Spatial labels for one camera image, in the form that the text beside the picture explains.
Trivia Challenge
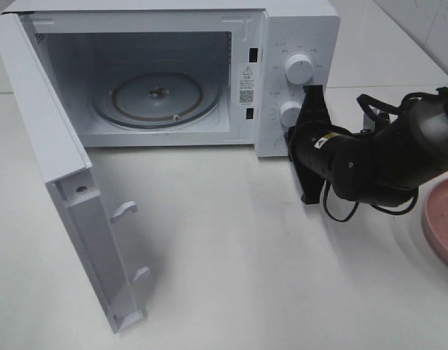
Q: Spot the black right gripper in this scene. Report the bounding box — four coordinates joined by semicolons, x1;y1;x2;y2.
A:
286;85;359;204

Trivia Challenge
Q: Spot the round white door button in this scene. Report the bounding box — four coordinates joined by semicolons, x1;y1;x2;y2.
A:
275;136;288;153

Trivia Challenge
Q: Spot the pink round plate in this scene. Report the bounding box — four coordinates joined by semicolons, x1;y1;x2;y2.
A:
422;178;448;266

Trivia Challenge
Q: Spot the white microwave door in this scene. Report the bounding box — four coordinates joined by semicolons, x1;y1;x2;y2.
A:
0;14;143;333

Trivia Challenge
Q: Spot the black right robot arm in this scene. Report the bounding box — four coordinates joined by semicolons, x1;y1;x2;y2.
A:
286;85;448;207

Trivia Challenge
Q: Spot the lower white round knob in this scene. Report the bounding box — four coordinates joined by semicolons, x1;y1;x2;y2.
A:
280;101;302;128

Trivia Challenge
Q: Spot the white round knob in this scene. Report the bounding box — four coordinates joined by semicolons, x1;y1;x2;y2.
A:
280;101;302;128
284;52;314;85

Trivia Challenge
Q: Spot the upper white round knob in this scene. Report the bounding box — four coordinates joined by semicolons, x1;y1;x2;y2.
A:
284;52;314;85

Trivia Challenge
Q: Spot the warning label with QR code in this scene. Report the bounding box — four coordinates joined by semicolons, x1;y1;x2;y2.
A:
237;63;257;106

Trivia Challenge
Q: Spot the glass microwave turntable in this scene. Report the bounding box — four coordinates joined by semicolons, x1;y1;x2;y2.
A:
93;71;222;129

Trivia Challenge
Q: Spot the white microwave oven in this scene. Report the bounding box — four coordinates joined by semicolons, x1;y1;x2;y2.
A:
1;1;340;158

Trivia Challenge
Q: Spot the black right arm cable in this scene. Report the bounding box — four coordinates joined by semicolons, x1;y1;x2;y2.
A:
321;85;448;222

